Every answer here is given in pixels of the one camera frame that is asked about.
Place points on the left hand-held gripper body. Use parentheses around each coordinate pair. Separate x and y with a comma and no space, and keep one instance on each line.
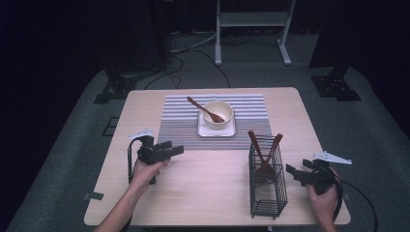
(150,154)

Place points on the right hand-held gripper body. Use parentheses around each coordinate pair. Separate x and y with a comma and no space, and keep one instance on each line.
(322,180)

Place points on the reddish wooden spoon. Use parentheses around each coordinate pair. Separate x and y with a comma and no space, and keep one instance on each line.
(201,108)

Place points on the cream bowl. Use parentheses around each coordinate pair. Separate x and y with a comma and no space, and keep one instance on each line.
(226,109)

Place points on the person's left hand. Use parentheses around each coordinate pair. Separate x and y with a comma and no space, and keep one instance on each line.
(143,175)

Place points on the person's right hand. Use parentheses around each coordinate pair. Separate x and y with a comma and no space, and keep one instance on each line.
(325,206)

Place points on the striped woven placemat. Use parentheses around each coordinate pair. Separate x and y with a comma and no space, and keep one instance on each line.
(180,129)

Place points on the dark wooden spoon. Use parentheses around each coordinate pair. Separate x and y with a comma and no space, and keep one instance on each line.
(277,141)

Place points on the white square tray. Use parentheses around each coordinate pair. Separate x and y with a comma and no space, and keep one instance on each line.
(219,133)

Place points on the brown wooden utensils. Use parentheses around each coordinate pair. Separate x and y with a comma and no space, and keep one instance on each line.
(253,140)

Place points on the grey tape strip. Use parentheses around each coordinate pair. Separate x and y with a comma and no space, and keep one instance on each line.
(93,196)

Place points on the black stand base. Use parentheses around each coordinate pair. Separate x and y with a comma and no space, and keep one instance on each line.
(117,87)
(335,87)

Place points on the white metal stand frame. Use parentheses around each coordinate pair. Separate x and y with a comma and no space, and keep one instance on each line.
(253,18)

